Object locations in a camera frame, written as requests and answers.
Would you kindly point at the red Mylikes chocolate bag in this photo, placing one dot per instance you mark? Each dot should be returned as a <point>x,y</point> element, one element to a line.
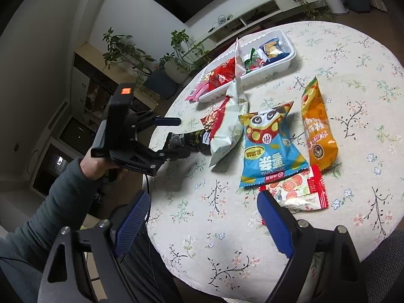
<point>222,74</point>

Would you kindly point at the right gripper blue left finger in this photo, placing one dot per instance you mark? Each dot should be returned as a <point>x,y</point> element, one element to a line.
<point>128,221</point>

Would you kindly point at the blue Tipo cake packet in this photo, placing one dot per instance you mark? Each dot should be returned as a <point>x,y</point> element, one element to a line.
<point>273,50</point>

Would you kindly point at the tall plant in dark pot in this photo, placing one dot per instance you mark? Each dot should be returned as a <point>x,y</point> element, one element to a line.
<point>147,71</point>

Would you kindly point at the pale green white snack bag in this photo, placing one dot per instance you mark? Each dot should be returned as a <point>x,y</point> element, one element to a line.
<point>227,129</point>

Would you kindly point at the person's left hand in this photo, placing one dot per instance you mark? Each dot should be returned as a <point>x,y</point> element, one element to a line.
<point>94,168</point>

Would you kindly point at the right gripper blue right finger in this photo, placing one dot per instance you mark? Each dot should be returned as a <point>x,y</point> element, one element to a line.
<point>279,222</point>

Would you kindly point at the orange snack bag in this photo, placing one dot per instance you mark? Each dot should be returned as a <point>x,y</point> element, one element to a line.
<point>321,144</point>

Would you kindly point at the white wooden cabinet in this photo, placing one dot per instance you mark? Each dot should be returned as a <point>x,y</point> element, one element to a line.
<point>72,129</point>

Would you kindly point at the black nut snack bag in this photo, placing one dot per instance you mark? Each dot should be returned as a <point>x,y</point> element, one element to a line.
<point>195,141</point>

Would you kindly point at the trailing green vine plant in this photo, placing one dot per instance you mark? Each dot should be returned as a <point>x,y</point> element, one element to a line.
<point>189,55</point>

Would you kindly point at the blue panda snack bag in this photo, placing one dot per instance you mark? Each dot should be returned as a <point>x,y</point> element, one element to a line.
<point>269,155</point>

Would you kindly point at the green candy packet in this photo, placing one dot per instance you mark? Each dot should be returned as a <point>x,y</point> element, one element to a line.
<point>255,60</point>

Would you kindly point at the white plastic tray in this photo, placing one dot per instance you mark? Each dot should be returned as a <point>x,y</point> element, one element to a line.
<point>255,41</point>

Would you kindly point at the plant in white ribbed pot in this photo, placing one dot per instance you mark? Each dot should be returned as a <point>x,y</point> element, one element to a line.
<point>176,67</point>

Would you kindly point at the floral white tablecloth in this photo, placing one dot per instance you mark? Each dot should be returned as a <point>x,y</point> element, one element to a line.
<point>342,83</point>

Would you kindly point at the white TV console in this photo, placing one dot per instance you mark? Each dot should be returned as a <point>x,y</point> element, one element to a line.
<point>253,18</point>

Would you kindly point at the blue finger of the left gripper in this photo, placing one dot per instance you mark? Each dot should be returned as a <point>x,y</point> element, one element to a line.
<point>165,155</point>
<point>166,122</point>

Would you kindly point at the pink snack packet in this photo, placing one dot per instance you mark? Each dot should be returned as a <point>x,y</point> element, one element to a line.
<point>199,90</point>

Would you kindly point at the red white fruit candy packet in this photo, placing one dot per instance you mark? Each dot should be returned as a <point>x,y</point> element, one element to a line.
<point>304,191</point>

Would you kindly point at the person's left forearm grey sleeve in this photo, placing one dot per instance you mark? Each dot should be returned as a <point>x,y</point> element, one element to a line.
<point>24,251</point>

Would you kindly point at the small red-brown chocolate packet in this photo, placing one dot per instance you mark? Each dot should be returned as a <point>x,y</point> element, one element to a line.
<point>209,120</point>

